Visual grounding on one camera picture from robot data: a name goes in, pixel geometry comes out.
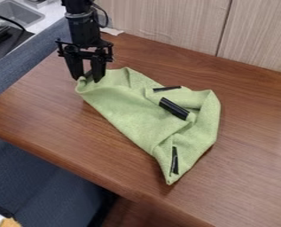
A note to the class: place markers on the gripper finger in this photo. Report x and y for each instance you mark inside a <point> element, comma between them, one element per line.
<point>98,69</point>
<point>74,66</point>

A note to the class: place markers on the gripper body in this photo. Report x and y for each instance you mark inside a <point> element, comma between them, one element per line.
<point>83,32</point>

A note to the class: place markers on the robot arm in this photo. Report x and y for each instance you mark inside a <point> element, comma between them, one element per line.
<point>77,5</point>

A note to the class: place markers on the green cloth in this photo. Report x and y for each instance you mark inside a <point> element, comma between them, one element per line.
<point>146,118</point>

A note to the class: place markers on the toy sink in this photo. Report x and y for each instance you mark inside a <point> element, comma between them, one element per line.
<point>13,12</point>

